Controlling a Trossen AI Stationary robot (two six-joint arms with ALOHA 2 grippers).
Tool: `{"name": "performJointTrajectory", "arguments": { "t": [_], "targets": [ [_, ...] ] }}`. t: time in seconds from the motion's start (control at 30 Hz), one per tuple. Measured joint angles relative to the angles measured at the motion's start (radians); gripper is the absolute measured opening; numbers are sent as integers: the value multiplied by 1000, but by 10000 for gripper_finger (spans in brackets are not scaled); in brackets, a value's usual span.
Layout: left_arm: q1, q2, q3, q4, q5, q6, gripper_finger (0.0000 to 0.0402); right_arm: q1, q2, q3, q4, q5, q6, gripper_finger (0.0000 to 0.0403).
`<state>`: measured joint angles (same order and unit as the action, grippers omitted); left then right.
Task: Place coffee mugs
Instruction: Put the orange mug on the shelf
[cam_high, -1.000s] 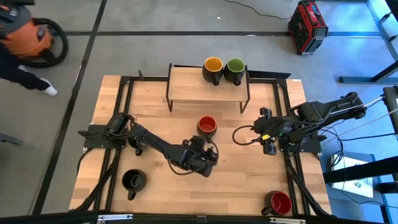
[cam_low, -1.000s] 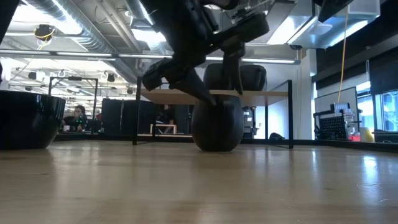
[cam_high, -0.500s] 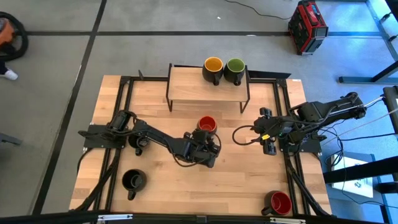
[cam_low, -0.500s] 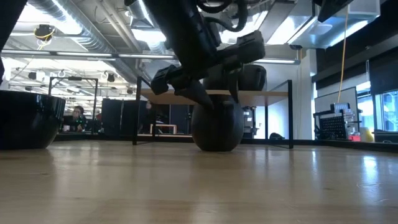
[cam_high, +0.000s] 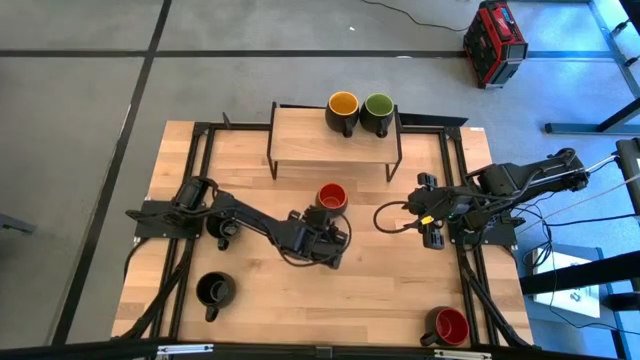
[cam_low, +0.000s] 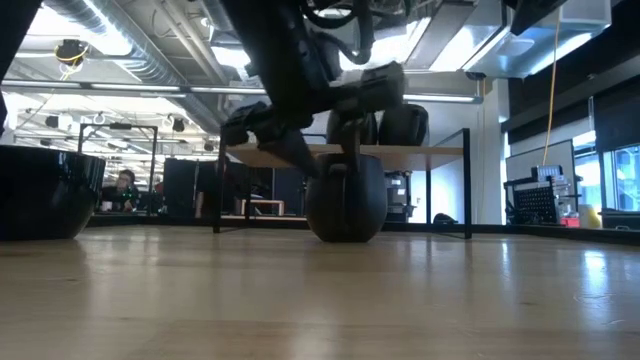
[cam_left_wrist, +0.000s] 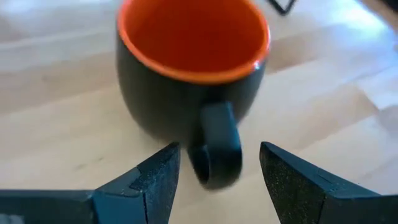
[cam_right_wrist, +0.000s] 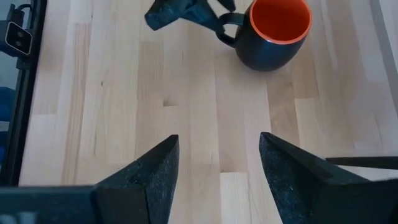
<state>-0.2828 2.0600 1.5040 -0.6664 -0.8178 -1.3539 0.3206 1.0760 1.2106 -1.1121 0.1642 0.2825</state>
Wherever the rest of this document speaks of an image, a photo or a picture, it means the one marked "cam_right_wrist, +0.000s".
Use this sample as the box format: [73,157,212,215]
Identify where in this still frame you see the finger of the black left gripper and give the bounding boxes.
[144,0,225,34]
[216,0,236,12]

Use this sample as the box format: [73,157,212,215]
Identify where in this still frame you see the black mug orange inside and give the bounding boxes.
[215,0,313,72]

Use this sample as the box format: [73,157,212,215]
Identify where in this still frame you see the small grey table-level camera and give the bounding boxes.
[0,3,34,58]

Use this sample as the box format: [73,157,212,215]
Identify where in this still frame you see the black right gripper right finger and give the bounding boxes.
[259,131,398,224]

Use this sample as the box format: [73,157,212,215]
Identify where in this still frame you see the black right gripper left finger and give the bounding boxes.
[0,134,180,224]

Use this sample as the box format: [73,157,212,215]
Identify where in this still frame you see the black aluminium table frame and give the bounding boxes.
[0,0,47,187]

